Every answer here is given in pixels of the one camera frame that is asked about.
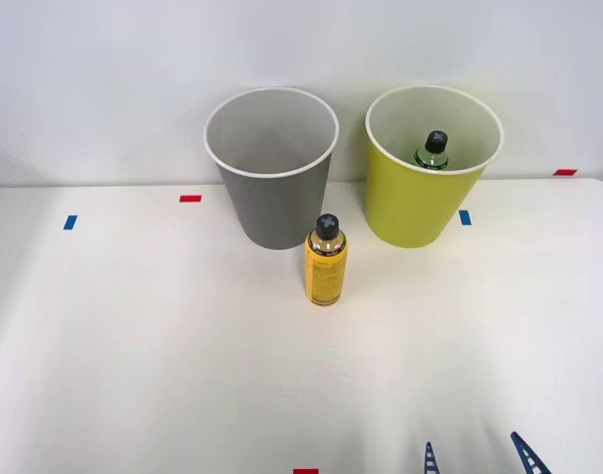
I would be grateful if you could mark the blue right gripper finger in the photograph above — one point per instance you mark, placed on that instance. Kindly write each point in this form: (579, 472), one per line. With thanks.
(430, 460)
(528, 456)

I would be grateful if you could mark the yellow bottle with black cap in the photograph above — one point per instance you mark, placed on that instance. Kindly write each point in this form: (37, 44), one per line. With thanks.
(325, 271)

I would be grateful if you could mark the yellow-green plastic waste bin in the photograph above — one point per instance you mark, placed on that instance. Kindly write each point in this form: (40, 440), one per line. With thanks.
(409, 207)

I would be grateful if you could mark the grey plastic waste bin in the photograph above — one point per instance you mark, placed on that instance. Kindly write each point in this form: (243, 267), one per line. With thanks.
(276, 207)

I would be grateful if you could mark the green bottle with black cap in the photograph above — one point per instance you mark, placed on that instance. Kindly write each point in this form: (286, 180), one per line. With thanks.
(431, 154)

